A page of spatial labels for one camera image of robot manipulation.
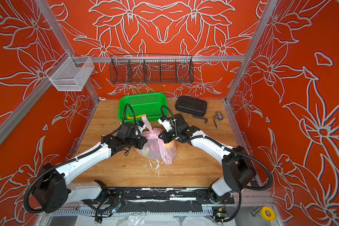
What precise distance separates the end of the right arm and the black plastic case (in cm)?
37

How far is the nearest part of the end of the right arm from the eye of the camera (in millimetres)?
610

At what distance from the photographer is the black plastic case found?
42.0 inches
